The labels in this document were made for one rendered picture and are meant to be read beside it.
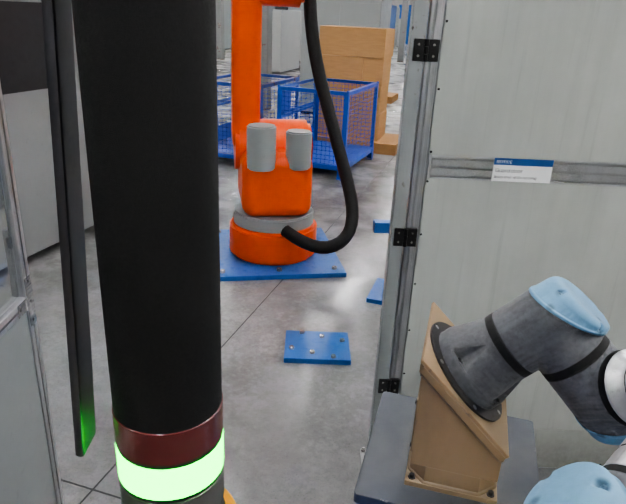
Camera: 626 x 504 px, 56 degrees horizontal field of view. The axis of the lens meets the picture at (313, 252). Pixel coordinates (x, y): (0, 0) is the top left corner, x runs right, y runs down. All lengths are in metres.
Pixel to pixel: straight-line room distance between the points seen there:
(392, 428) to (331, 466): 1.41
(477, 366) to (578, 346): 0.15
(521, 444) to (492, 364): 0.29
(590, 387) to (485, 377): 0.15
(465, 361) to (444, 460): 0.17
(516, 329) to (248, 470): 1.77
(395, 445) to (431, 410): 0.19
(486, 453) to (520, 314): 0.23
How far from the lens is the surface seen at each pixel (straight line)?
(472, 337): 1.00
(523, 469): 1.19
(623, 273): 2.41
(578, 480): 0.47
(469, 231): 2.14
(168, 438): 0.18
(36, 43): 4.55
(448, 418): 1.00
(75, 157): 0.17
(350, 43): 8.23
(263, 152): 3.98
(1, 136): 1.63
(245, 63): 4.20
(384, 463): 1.13
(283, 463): 2.60
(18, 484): 1.89
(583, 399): 1.01
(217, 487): 0.20
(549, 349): 0.98
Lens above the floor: 1.74
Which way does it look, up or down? 22 degrees down
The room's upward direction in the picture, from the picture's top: 3 degrees clockwise
